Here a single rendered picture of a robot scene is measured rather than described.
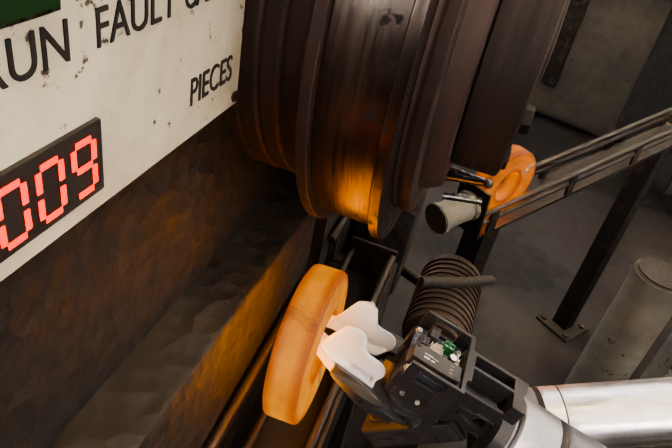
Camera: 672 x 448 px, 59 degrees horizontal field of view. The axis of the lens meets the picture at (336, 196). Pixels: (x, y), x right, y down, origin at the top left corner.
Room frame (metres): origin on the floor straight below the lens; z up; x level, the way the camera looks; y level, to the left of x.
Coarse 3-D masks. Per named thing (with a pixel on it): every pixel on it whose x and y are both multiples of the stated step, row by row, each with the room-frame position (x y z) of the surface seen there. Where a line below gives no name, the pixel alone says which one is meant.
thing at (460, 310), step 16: (448, 256) 1.00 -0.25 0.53; (432, 272) 0.94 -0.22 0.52; (448, 272) 0.94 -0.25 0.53; (464, 272) 0.95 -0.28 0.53; (416, 288) 0.92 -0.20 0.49; (432, 288) 0.89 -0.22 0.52; (448, 288) 0.89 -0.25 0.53; (464, 288) 0.90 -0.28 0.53; (480, 288) 0.95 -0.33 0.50; (416, 304) 0.85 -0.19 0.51; (432, 304) 0.84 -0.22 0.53; (448, 304) 0.84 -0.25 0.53; (464, 304) 0.86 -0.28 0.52; (416, 320) 0.82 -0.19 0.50; (448, 320) 0.81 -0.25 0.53; (464, 320) 0.83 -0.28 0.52; (448, 336) 0.79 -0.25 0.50
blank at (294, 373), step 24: (312, 288) 0.41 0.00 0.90; (336, 288) 0.42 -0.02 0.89; (288, 312) 0.38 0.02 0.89; (312, 312) 0.39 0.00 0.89; (336, 312) 0.45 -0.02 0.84; (288, 336) 0.37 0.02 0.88; (312, 336) 0.37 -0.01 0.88; (288, 360) 0.35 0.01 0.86; (312, 360) 0.37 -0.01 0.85; (264, 384) 0.35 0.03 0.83; (288, 384) 0.34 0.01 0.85; (312, 384) 0.39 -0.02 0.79; (264, 408) 0.35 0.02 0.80; (288, 408) 0.34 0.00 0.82
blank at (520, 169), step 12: (516, 156) 1.01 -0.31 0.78; (528, 156) 1.04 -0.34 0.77; (516, 168) 1.02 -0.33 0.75; (528, 168) 1.05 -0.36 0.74; (504, 180) 1.06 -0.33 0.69; (516, 180) 1.05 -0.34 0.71; (528, 180) 1.06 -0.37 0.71; (492, 192) 0.99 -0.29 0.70; (504, 192) 1.04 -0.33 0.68; (516, 192) 1.04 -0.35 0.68; (492, 204) 1.00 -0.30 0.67
